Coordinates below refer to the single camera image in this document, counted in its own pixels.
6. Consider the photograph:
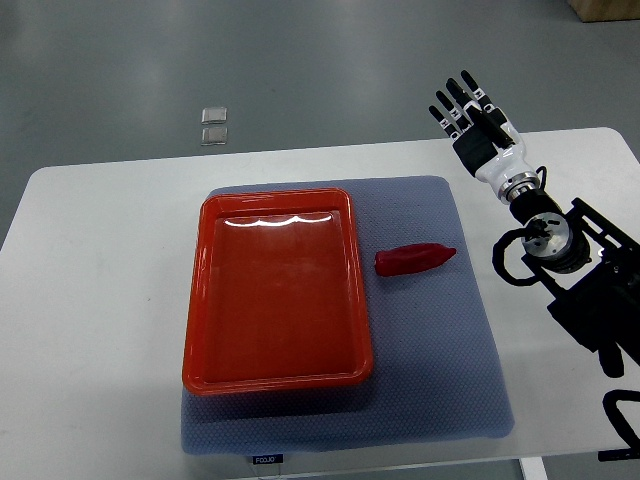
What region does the blue-grey textured mat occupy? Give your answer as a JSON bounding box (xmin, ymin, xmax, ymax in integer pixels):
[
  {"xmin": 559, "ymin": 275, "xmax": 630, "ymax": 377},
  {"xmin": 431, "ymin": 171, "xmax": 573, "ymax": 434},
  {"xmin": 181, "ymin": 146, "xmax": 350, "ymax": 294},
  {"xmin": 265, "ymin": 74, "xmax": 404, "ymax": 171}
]
[{"xmin": 181, "ymin": 176, "xmax": 514, "ymax": 456}]

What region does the upper silver floor plate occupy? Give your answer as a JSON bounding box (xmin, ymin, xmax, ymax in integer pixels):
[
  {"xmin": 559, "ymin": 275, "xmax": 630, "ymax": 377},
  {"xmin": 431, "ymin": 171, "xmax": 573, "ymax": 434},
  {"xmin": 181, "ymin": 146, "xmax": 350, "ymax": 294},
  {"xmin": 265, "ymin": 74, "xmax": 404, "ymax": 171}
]
[{"xmin": 201, "ymin": 106, "xmax": 228, "ymax": 125}]

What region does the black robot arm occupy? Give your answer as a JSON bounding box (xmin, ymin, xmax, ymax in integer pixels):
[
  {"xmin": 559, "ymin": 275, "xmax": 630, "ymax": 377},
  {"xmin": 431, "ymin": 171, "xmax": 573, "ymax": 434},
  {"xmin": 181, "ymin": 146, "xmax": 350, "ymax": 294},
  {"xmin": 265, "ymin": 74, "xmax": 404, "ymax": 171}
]
[{"xmin": 429, "ymin": 70, "xmax": 639, "ymax": 379}]

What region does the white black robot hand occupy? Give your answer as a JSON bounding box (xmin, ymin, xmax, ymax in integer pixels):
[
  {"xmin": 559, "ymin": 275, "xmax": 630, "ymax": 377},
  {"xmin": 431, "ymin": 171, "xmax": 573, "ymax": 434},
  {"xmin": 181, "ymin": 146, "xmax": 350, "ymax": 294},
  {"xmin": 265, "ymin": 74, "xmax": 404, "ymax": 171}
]
[{"xmin": 429, "ymin": 70, "xmax": 537, "ymax": 201}]

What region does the white table leg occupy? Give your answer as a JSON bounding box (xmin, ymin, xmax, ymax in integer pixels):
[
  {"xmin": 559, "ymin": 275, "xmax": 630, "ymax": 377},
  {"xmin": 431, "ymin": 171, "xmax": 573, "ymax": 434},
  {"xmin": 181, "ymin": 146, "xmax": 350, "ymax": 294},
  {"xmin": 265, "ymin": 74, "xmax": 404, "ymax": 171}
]
[{"xmin": 519, "ymin": 457, "xmax": 549, "ymax": 480}]

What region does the red pepper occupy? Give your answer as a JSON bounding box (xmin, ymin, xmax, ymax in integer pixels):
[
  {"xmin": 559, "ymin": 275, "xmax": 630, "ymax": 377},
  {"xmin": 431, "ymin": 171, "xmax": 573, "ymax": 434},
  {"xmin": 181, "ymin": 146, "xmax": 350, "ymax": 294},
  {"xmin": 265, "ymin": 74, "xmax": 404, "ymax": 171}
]
[{"xmin": 374, "ymin": 243, "xmax": 457, "ymax": 277}]

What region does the dark table label left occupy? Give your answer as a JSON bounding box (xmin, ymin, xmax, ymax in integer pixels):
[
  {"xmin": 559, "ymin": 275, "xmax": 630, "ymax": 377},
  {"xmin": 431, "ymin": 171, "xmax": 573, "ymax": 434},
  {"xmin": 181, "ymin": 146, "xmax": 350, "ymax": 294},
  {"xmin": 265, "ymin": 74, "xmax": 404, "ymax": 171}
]
[{"xmin": 252, "ymin": 454, "xmax": 284, "ymax": 465}]

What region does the dark table label right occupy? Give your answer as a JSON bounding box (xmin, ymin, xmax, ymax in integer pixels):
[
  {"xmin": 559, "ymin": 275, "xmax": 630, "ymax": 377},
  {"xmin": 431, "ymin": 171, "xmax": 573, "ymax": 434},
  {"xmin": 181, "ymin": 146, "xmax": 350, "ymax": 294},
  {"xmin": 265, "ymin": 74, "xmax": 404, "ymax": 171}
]
[{"xmin": 597, "ymin": 449, "xmax": 640, "ymax": 462}]

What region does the lower silver floor plate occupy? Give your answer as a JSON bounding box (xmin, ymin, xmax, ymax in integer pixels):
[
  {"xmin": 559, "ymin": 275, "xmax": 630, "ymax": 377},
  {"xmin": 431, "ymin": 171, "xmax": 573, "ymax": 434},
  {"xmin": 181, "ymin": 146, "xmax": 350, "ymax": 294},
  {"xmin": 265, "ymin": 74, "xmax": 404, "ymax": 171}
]
[{"xmin": 201, "ymin": 126, "xmax": 228, "ymax": 146}]

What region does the red plastic tray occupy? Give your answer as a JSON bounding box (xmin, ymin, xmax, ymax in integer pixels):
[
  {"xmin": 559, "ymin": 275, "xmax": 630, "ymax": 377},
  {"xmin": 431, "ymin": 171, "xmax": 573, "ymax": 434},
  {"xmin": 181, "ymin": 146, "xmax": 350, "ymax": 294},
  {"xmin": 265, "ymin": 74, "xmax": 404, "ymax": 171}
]
[{"xmin": 182, "ymin": 188, "xmax": 373, "ymax": 397}]

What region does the dark table label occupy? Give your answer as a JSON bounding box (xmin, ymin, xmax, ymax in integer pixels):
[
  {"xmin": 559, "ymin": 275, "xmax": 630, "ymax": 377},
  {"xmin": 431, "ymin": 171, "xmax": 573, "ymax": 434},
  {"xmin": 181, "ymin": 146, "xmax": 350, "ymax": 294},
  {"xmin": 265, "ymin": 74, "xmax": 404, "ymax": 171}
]
[
  {"xmin": 597, "ymin": 449, "xmax": 640, "ymax": 462},
  {"xmin": 252, "ymin": 454, "xmax": 284, "ymax": 465}
]

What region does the cardboard box corner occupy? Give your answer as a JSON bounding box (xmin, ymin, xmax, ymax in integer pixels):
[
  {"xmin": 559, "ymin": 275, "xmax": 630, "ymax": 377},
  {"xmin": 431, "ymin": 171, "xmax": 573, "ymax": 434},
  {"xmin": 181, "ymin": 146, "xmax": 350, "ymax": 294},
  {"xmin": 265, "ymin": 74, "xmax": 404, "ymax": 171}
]
[{"xmin": 568, "ymin": 0, "xmax": 639, "ymax": 23}]

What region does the silver floor plate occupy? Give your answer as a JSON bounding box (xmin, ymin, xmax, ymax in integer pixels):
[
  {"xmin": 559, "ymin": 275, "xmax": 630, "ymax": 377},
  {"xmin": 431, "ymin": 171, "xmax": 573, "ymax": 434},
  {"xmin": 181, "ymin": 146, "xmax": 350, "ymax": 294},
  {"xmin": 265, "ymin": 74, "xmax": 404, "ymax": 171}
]
[
  {"xmin": 201, "ymin": 106, "xmax": 228, "ymax": 125},
  {"xmin": 201, "ymin": 126, "xmax": 228, "ymax": 146}
]

